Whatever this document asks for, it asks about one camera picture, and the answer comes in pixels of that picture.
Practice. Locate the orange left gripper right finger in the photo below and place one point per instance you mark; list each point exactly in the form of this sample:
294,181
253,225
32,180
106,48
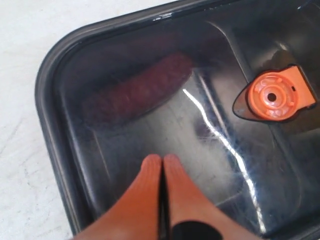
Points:
191,215

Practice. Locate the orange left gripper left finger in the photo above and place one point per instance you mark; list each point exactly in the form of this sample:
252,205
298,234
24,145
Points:
135,216

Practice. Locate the red toy sausage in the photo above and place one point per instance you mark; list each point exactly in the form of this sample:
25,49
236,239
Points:
140,93

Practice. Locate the dark transparent lunch box lid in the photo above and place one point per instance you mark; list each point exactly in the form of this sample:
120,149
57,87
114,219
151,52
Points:
264,175

